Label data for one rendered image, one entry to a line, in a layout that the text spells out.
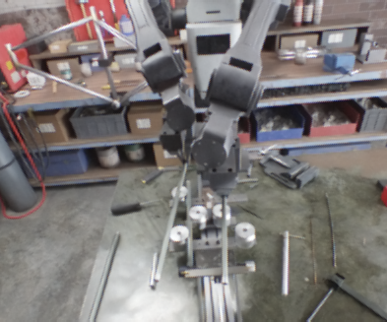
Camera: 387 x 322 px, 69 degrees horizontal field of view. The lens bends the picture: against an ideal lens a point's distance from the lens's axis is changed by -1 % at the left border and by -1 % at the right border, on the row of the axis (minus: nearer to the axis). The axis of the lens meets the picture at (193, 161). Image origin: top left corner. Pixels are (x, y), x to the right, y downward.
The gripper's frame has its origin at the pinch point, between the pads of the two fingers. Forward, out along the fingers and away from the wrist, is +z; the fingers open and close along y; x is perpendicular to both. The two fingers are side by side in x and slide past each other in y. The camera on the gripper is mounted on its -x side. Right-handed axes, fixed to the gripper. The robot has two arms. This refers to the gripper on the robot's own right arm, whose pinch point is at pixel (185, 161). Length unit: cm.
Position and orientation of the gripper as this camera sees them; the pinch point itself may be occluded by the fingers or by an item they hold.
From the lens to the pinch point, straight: 72.1
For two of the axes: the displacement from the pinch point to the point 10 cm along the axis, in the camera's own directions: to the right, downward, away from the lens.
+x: 1.3, -5.9, 7.9
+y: 9.9, 0.1, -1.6
